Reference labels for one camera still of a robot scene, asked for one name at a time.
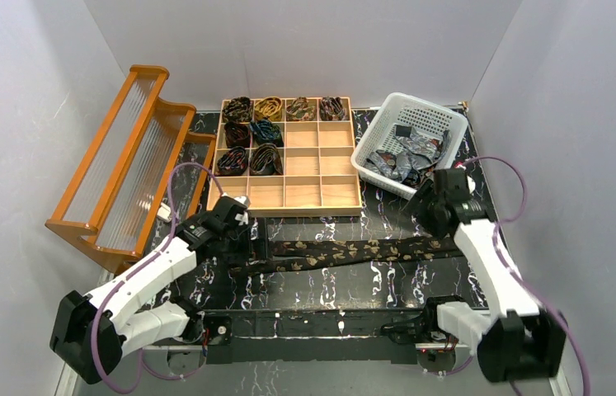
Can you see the grey patterned ties pile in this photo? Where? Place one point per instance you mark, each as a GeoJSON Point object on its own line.
{"type": "Point", "coordinates": [420, 153]}

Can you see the rolled yellow tie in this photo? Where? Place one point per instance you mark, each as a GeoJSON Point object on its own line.
{"type": "Point", "coordinates": [270, 108]}

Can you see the rolled dark striped tie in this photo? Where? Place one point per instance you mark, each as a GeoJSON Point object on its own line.
{"type": "Point", "coordinates": [332, 109]}

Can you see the wooden grid organizer tray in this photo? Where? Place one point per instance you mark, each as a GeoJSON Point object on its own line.
{"type": "Point", "coordinates": [318, 181]}

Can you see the rolled black gold tie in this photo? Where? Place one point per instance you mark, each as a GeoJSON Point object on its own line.
{"type": "Point", "coordinates": [238, 109]}

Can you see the rolled teal patterned tie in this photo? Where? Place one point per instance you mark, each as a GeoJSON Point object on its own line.
{"type": "Point", "coordinates": [266, 132]}

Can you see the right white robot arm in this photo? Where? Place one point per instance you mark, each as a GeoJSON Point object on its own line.
{"type": "Point", "coordinates": [518, 339]}

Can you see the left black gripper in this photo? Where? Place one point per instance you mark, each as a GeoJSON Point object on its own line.
{"type": "Point", "coordinates": [252, 244]}

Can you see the rolled black grey tie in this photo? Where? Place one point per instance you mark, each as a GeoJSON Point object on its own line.
{"type": "Point", "coordinates": [266, 161]}

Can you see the rolled navy red tie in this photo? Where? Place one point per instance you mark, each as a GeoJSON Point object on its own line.
{"type": "Point", "coordinates": [233, 162]}

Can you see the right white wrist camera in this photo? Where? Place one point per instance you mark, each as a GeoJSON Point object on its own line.
{"type": "Point", "coordinates": [470, 182]}

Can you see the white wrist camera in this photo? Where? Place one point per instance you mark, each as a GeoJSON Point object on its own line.
{"type": "Point", "coordinates": [238, 211]}
{"type": "Point", "coordinates": [470, 182]}

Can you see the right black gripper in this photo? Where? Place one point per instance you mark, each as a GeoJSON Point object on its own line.
{"type": "Point", "coordinates": [424, 206]}

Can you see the rolled dark red tie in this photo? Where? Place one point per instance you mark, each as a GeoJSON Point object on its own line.
{"type": "Point", "coordinates": [237, 135]}

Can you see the black gold floral tie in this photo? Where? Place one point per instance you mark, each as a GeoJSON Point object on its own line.
{"type": "Point", "coordinates": [285, 256]}

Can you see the aluminium frame rail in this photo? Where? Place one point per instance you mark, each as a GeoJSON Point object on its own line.
{"type": "Point", "coordinates": [175, 361]}

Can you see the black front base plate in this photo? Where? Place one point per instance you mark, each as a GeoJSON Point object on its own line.
{"type": "Point", "coordinates": [237, 336]}

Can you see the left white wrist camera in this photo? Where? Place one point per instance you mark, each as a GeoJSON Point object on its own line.
{"type": "Point", "coordinates": [238, 211]}

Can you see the white plastic basket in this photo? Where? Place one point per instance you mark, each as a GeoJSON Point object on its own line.
{"type": "Point", "coordinates": [403, 109]}

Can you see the orange wooden rack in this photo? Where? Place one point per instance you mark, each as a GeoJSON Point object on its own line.
{"type": "Point", "coordinates": [111, 204]}

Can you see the rolled olive patterned tie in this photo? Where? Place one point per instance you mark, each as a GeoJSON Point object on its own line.
{"type": "Point", "coordinates": [301, 109]}

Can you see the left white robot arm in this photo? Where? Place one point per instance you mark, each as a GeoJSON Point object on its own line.
{"type": "Point", "coordinates": [93, 332]}

